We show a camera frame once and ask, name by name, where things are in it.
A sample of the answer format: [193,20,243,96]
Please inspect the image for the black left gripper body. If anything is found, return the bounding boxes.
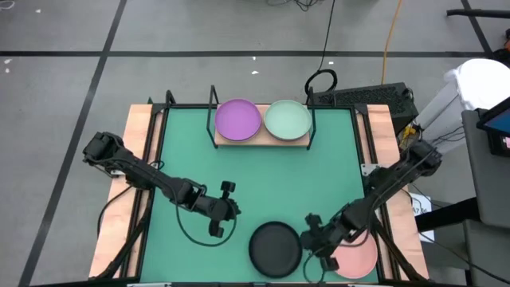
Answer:
[183,185,242,223]

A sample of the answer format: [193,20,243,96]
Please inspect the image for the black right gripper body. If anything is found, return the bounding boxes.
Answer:
[300,217,355,259]

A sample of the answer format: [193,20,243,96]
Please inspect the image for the pink plate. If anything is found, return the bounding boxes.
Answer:
[330,230,379,280]

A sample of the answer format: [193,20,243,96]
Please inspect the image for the black plate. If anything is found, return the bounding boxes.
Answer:
[248,221,303,279]

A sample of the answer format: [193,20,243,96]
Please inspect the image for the purple plate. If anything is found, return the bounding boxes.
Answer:
[214,98,263,143]

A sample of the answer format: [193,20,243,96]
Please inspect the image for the light green plate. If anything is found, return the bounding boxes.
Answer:
[263,99,313,142]

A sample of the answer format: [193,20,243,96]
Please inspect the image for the green table mat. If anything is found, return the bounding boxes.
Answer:
[139,107,379,284]

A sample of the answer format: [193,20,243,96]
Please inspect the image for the white paper sheet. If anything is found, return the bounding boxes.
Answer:
[409,191,435,242]

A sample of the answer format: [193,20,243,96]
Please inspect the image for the black metal bar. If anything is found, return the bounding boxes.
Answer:
[414,197,481,233]
[445,8,510,20]

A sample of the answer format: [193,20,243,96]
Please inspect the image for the black computer tower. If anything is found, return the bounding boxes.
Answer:
[310,82,420,135]

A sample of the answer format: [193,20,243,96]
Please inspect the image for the grey bin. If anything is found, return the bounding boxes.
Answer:
[414,81,467,131]

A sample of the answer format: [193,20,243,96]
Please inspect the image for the grey cabinet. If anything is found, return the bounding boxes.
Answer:
[461,109,510,287]

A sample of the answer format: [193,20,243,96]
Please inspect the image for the black screen device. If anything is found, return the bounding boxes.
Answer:
[476,96,510,157]

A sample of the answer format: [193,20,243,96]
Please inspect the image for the white plastic bag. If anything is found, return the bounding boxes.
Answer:
[444,58,510,112]

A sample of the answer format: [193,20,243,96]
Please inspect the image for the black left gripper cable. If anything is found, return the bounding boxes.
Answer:
[174,198,239,248]

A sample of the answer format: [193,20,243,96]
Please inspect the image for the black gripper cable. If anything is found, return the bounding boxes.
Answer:
[174,198,239,248]
[301,251,324,285]

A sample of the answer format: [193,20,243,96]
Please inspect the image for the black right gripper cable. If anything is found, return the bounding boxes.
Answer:
[301,251,324,285]

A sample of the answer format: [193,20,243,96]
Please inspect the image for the wooden shelf with black frame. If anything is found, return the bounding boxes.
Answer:
[206,85,318,151]

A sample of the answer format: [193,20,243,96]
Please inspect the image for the black table frame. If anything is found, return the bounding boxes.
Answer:
[95,89,430,286]

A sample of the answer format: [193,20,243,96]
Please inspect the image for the black cable bundle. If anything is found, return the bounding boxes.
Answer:
[265,0,320,12]

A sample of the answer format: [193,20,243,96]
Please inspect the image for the yellow cable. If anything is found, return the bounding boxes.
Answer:
[381,0,404,85]

